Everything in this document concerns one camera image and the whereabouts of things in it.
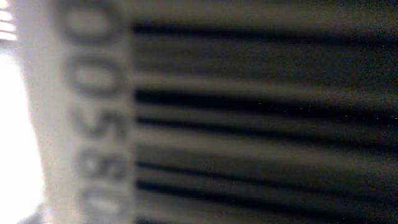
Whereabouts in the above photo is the white tag on basket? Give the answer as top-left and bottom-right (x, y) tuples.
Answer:
(14, 0), (397, 223)

